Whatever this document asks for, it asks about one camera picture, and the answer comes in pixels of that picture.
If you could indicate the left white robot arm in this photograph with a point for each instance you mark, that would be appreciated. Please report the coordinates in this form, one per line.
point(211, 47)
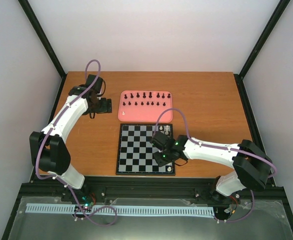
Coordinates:
point(48, 148)

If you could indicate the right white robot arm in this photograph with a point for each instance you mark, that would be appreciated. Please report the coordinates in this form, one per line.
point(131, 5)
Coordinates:
point(251, 166)

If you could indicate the pink plastic tray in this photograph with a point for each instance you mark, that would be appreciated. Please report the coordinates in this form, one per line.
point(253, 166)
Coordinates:
point(145, 113)

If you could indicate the black aluminium frame rail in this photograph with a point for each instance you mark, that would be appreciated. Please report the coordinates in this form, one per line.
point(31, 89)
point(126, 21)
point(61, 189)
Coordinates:
point(102, 189)

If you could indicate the black white chessboard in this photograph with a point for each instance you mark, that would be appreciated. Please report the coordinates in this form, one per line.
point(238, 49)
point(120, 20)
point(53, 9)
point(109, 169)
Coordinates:
point(135, 152)

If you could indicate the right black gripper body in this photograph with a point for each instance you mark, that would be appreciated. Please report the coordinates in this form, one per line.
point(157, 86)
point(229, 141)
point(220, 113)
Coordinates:
point(164, 160)

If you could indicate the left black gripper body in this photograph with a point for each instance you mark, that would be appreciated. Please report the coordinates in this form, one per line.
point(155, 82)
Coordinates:
point(99, 108)

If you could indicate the light blue slotted cable duct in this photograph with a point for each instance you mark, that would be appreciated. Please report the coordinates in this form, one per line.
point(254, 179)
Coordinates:
point(122, 210)

